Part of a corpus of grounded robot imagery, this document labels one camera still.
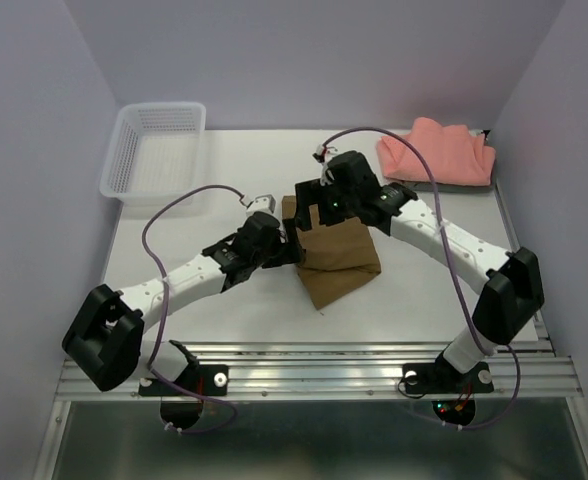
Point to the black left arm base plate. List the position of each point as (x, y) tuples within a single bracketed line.
[(207, 380)]

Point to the white plastic bin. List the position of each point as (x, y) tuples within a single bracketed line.
[(153, 152)]

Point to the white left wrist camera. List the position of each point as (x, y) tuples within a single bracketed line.
[(263, 203)]

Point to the pink skirt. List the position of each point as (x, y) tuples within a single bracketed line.
[(454, 155)]

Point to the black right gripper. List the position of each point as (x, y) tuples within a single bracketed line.
[(312, 192)]

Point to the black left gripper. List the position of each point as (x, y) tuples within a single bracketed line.
[(286, 253)]

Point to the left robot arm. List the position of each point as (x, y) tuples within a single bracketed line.
[(106, 338)]

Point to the aluminium rail frame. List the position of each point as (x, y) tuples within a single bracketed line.
[(317, 397)]

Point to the grey pleated skirt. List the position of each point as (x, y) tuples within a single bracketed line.
[(448, 188)]

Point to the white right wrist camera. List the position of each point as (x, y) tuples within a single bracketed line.
[(322, 155)]

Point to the olive brown skirt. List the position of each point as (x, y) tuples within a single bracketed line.
[(338, 259)]

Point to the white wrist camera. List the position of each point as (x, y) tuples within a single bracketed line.
[(263, 203), (322, 155)]

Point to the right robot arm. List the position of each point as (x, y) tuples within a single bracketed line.
[(508, 284)]

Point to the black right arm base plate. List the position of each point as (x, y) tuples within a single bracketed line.
[(441, 379)]

